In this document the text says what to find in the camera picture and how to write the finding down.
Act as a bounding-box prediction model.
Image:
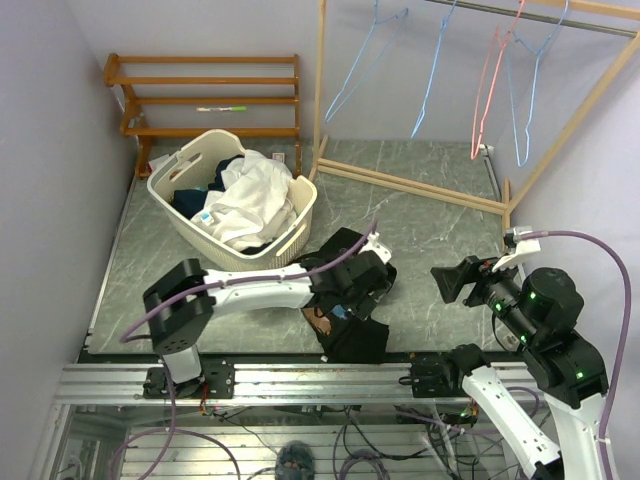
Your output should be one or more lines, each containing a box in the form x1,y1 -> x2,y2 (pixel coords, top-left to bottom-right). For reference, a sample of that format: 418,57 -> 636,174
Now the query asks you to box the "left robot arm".
143,249 -> 397,398

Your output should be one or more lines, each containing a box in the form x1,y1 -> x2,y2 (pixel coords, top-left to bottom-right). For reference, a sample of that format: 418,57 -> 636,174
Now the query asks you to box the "aluminium mounting rail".
52,352 -> 581,406

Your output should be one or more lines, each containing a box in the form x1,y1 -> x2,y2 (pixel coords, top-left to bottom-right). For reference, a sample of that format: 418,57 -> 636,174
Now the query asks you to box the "green white pen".
196,105 -> 247,113

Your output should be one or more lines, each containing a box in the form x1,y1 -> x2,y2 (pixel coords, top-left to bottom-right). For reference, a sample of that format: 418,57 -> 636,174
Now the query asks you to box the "blue hanger holding black shirt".
410,1 -> 457,139

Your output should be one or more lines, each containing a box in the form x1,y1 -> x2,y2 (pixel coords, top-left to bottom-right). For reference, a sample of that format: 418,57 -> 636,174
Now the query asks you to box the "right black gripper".
431,250 -> 540,345

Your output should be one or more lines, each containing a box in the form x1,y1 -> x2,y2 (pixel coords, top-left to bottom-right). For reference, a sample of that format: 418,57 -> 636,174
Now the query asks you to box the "black t shirt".
301,248 -> 397,364

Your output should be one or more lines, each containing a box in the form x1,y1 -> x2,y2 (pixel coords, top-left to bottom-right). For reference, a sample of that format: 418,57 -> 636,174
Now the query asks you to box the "blue hanger right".
506,1 -> 570,168

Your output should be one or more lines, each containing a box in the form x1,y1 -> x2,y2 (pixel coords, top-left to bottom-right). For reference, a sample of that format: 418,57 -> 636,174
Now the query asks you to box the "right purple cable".
529,229 -> 632,480

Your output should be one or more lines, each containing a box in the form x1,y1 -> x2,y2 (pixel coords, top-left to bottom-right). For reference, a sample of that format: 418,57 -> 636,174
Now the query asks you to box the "blue hanger far left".
324,1 -> 410,124

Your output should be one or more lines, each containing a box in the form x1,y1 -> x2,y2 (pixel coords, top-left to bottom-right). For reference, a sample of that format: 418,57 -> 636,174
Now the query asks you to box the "brown wooden shoe rack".
102,53 -> 302,179

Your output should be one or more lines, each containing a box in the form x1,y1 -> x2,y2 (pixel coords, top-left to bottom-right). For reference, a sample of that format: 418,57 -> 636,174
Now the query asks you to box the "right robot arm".
400,256 -> 614,479

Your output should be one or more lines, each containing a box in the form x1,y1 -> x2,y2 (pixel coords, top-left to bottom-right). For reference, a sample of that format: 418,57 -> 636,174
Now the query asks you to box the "white laundry basket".
147,129 -> 317,271

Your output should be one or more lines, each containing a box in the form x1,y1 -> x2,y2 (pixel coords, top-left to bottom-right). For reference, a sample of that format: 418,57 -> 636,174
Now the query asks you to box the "pink wire hanger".
469,0 -> 527,160

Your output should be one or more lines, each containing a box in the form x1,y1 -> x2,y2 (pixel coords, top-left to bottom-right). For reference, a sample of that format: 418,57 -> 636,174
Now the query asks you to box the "white t shirt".
190,149 -> 297,255

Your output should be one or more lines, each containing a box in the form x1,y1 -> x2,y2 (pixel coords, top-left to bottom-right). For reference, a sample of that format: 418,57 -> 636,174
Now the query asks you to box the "white paper scrap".
147,154 -> 170,173

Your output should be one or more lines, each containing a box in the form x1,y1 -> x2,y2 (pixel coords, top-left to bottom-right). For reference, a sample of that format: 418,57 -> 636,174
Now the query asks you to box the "light wooden clothes rack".
307,1 -> 639,253

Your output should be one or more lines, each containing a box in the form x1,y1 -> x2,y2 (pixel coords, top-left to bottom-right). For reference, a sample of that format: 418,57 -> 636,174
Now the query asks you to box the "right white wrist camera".
492,226 -> 541,272

